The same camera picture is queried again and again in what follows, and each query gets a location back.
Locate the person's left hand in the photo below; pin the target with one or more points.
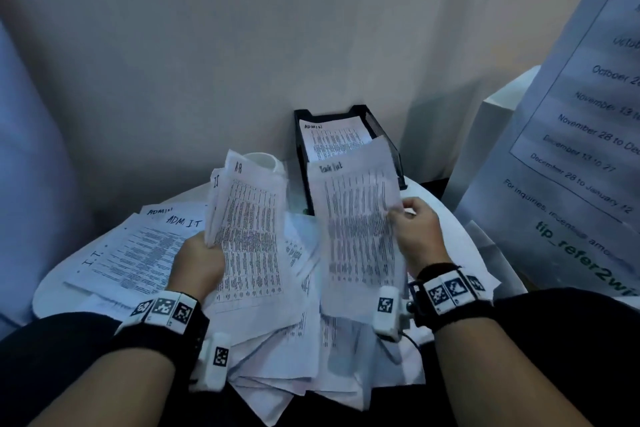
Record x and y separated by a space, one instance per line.
197 269

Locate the person's right hand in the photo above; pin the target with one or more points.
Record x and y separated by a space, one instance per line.
420 236

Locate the pile of printed papers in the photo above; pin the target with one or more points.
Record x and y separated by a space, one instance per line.
140 256

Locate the printed paper sheet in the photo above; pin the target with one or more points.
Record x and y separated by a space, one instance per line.
355 231
330 139

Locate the person's right forearm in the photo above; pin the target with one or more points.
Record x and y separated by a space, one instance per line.
490 381

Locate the person's left forearm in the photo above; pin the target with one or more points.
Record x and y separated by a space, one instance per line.
110 391

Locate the person's black trousers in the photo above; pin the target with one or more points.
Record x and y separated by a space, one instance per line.
550 331

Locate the left black marker wristband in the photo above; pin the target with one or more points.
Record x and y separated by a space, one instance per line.
165 311

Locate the black marker wristband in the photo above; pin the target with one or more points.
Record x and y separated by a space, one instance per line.
165 311
450 291

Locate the right black marker wristband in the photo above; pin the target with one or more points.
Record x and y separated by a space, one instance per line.
450 291

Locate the black mesh paper tray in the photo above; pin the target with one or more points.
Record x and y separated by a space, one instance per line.
387 139

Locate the white box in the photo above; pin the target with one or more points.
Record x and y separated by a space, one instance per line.
485 141

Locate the white faceted cup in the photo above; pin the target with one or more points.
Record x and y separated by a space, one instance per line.
265 161

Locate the large printed notice poster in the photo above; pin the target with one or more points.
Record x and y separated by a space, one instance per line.
575 141

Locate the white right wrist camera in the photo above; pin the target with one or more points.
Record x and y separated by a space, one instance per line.
387 311

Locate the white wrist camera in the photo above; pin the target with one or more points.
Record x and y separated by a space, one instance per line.
215 361
387 311

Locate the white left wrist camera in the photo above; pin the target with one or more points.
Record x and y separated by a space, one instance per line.
215 361

